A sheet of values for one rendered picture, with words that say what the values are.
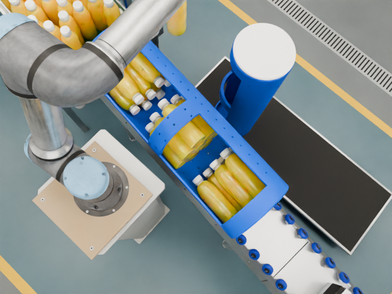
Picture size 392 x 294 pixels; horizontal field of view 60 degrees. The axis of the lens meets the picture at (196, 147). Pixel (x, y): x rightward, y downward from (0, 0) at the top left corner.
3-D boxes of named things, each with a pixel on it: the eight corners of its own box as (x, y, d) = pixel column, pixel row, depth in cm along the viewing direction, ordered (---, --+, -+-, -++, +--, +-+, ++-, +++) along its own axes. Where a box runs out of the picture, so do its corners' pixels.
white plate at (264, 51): (279, 14, 152) (278, 16, 153) (223, 34, 148) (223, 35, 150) (307, 66, 146) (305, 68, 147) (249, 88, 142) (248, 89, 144)
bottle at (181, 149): (199, 147, 128) (165, 111, 131) (191, 150, 122) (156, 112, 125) (187, 159, 131) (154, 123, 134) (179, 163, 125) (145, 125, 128)
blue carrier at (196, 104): (229, 236, 136) (235, 243, 108) (95, 84, 150) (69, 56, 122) (280, 189, 139) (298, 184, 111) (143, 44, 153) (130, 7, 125)
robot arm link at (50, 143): (61, 190, 103) (25, 70, 57) (25, 161, 105) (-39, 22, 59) (89, 163, 110) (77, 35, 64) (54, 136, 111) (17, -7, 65)
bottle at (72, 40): (73, 65, 156) (59, 41, 137) (69, 51, 157) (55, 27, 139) (88, 60, 157) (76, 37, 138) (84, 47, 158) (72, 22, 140)
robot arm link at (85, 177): (96, 210, 105) (85, 206, 92) (63, 185, 106) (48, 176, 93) (121, 179, 108) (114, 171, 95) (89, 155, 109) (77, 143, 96)
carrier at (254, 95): (242, 93, 238) (206, 107, 234) (279, 15, 154) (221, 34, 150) (260, 129, 232) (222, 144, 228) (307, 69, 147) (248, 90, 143)
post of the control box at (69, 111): (84, 132, 241) (21, 63, 144) (80, 128, 241) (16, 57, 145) (88, 129, 241) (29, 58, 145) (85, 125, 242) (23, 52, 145)
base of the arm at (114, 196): (96, 220, 113) (88, 217, 104) (69, 185, 116) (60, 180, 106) (132, 191, 117) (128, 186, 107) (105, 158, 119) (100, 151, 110)
